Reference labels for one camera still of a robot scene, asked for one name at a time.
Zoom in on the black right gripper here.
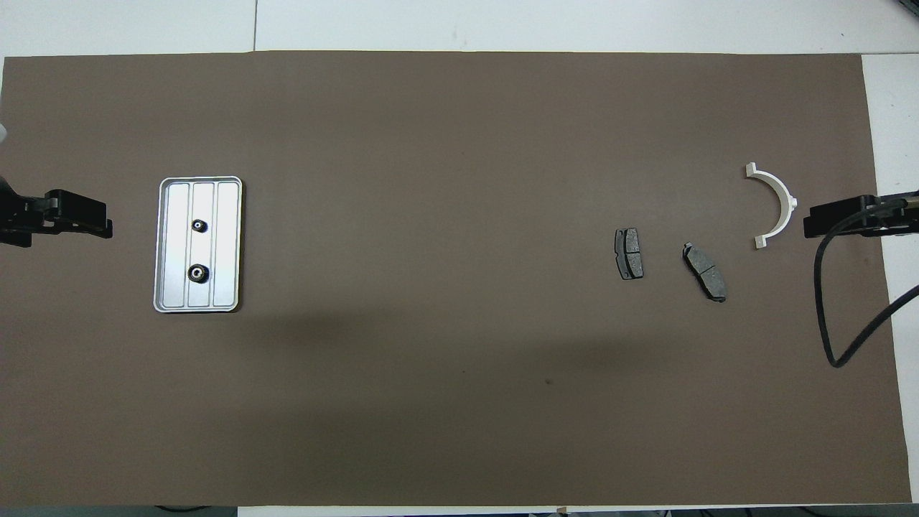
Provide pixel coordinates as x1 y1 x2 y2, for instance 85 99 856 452
802 189 919 241

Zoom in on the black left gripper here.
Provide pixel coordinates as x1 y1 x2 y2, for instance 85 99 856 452
0 176 115 249

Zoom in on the silver ribbed metal tray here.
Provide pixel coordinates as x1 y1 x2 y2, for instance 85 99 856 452
153 176 243 314

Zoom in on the tapered grey brake pad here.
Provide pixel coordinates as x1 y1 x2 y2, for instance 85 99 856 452
682 243 727 303

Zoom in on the rectangular dark brake pad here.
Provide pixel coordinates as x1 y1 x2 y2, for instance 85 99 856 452
614 228 645 281

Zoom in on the brown table mat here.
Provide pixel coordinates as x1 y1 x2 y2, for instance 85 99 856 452
0 50 913 507

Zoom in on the white half-ring bracket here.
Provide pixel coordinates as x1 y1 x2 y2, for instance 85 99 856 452
745 162 798 251

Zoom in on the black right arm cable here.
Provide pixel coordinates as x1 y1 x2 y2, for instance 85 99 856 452
813 201 919 369

